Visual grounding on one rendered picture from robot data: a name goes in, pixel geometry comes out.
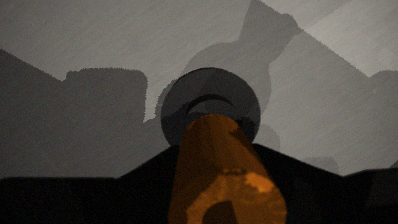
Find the orange cylinder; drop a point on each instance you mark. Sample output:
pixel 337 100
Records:
pixel 219 178

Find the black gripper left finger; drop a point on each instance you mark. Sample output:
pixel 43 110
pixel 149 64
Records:
pixel 141 196

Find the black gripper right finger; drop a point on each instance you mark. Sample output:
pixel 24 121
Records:
pixel 316 196

